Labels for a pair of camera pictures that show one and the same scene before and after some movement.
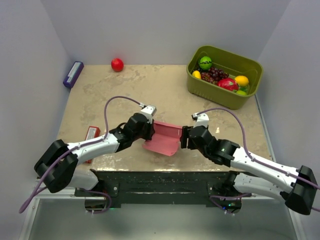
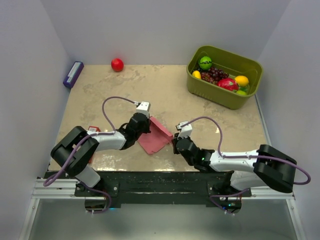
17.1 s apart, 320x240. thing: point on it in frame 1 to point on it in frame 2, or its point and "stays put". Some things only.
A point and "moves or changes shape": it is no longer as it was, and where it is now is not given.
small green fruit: [240, 92] stays put
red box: [93, 132] stays put
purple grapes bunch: [213, 75] stays put
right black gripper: [183, 138] to [174, 141]
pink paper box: [165, 139] moves or changes shape
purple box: [71, 78] stays put
